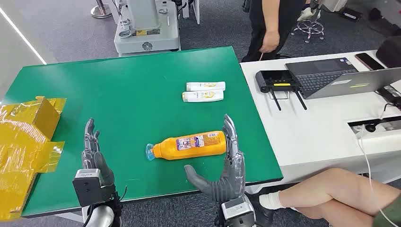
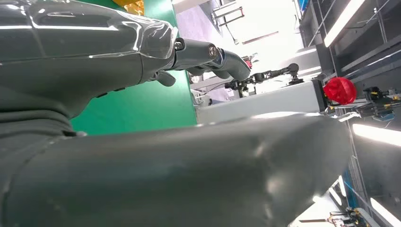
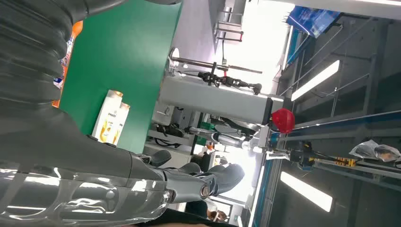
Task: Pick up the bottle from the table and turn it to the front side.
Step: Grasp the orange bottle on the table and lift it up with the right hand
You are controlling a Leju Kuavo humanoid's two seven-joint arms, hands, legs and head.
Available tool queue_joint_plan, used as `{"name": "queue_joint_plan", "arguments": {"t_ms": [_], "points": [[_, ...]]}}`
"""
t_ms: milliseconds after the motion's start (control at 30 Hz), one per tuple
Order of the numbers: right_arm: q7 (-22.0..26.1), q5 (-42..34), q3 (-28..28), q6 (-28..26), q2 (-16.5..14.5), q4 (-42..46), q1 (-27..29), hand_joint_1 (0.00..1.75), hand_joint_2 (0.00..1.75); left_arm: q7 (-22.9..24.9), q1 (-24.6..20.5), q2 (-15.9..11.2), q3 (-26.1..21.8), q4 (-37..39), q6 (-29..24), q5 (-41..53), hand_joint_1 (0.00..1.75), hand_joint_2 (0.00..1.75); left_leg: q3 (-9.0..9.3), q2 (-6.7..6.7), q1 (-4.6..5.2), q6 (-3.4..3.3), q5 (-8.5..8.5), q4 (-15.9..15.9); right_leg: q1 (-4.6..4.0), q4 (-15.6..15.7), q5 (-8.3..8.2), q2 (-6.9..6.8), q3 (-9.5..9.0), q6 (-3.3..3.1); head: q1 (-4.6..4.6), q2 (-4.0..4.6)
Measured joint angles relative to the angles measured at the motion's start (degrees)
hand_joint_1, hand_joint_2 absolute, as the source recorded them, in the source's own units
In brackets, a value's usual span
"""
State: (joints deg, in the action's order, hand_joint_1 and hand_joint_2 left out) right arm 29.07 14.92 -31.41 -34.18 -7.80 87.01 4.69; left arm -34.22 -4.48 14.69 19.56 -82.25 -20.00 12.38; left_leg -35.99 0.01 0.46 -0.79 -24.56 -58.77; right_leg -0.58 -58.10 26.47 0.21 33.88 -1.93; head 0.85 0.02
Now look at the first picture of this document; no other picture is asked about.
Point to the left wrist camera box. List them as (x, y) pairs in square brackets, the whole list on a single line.
[(89, 188)]

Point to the seated person with crossed legs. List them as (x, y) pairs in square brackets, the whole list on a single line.
[(329, 194)]

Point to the black router with antennas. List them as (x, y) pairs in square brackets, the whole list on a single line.
[(275, 78)]

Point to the grey open laptop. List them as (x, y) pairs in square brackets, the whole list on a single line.
[(325, 78)]

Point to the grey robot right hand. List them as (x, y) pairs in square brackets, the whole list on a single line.
[(233, 175)]

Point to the white robot base machine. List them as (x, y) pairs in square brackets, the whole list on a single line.
[(147, 37)]

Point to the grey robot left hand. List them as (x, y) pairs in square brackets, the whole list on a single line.
[(91, 156)]

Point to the black smartphone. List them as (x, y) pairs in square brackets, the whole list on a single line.
[(369, 61)]

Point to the black desk device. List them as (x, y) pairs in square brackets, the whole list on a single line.
[(391, 94)]

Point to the black flat box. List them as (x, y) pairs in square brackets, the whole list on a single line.
[(351, 14)]

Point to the chrome stand base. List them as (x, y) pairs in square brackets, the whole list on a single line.
[(101, 12)]

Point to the yellow taped cardboard box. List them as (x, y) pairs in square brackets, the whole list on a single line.
[(22, 141)]

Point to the orange bottle with clear cap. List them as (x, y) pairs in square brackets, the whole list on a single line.
[(188, 152)]

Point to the small black floor object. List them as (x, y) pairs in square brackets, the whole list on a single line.
[(374, 14)]

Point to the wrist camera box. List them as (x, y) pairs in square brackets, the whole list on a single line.
[(89, 188), (236, 211)]

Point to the white shampoo bottle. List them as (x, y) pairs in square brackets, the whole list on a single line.
[(197, 96), (200, 86)]

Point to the black rounded bag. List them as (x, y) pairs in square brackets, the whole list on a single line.
[(390, 51)]

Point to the chrome office chair base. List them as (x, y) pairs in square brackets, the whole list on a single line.
[(308, 28)]

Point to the white panel stand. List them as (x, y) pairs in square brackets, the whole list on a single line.
[(195, 9)]

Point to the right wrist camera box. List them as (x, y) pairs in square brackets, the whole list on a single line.
[(236, 211)]

